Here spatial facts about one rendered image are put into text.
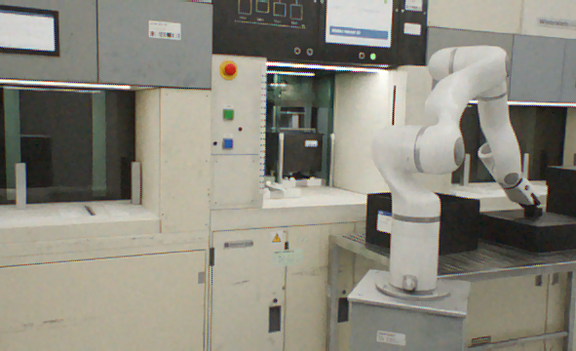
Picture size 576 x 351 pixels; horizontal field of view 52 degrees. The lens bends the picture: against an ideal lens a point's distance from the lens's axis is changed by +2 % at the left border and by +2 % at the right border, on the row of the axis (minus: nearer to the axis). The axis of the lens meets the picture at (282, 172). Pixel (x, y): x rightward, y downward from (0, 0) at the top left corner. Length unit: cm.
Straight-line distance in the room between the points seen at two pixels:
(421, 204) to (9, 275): 121
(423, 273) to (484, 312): 129
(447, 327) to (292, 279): 86
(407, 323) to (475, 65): 72
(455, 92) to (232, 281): 101
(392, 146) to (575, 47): 163
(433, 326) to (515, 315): 148
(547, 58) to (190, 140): 164
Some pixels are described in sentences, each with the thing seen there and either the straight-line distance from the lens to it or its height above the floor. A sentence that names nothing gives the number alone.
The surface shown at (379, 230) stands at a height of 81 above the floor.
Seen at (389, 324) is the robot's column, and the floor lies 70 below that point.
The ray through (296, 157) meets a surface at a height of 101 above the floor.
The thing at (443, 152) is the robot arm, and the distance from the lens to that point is 143.
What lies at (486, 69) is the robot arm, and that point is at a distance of 171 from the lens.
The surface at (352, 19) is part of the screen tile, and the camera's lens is 223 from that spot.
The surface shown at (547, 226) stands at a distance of 211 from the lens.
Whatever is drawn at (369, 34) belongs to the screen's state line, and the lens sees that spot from 226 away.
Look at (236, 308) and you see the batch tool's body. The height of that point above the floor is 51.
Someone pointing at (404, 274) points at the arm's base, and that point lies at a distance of 151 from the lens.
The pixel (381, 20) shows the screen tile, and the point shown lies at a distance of 230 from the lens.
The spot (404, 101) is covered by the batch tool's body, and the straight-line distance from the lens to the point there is 229.
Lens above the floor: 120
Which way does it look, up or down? 6 degrees down
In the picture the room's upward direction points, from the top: 1 degrees clockwise
